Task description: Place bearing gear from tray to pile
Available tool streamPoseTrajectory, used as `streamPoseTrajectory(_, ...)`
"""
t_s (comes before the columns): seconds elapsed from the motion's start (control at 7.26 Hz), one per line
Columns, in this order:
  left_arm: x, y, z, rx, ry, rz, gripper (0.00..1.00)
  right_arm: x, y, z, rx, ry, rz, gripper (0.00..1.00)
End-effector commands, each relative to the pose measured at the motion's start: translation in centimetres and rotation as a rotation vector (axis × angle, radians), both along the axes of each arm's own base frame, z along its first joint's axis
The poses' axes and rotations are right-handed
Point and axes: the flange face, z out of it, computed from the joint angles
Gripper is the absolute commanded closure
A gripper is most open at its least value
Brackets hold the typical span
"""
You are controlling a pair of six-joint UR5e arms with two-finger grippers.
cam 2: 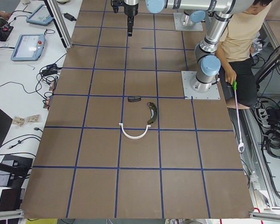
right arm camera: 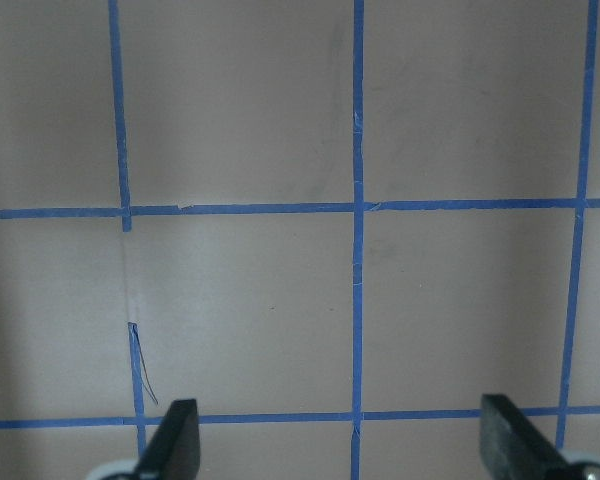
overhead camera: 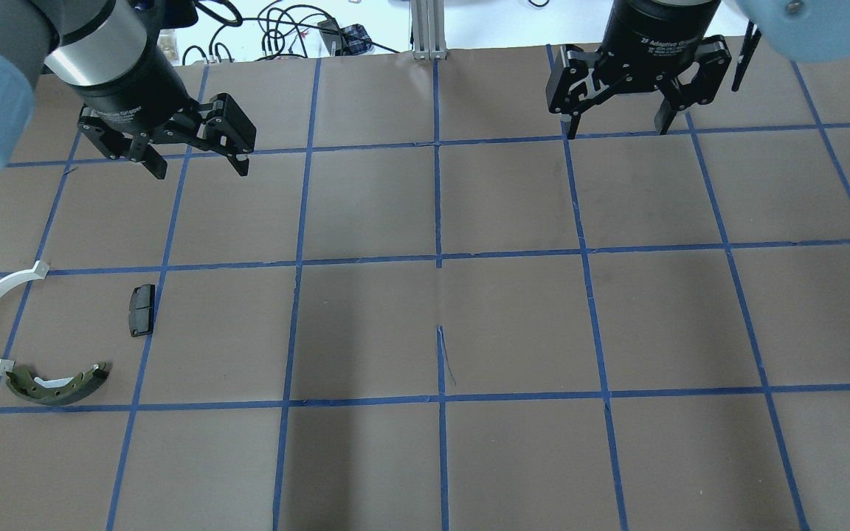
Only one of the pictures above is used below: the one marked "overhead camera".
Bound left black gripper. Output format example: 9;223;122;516
71;39;257;179

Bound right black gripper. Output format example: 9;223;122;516
546;1;731;140

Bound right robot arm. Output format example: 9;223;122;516
545;1;850;139

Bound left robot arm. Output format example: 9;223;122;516
0;1;257;179

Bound black brake pad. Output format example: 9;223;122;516
128;285;156;337

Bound olive green brake shoe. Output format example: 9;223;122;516
4;362;109;406

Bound black tangled cables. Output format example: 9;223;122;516
182;0;400;66

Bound aluminium frame post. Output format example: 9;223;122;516
409;0;448;60

